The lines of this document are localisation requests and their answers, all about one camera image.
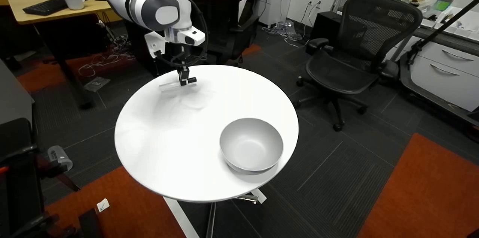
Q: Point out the white paper note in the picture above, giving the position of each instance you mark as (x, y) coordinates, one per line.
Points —
(103, 205)

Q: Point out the clear plastic bag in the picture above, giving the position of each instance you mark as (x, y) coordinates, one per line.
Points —
(96, 84)

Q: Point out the wooden desk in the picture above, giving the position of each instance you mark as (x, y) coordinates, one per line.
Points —
(22, 0)

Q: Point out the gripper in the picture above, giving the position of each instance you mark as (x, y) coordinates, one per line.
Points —
(179, 56)

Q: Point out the white drawer cabinet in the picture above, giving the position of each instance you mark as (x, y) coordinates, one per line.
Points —
(445, 73)

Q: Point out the grey bowl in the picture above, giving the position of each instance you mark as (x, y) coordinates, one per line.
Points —
(250, 144)

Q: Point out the black stand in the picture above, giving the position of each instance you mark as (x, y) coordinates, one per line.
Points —
(441, 28)

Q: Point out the black mesh office chair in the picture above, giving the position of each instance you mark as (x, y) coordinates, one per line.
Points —
(344, 69)

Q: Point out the clear plastic cup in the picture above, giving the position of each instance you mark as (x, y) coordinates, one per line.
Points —
(60, 157)

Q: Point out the wall socket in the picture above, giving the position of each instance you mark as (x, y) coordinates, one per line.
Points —
(316, 1)

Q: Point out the black computer case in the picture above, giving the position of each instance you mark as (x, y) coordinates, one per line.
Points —
(323, 28)

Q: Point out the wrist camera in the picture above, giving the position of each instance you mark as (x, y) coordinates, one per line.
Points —
(153, 45)

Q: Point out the black keyboard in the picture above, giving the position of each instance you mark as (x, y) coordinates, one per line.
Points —
(46, 6)

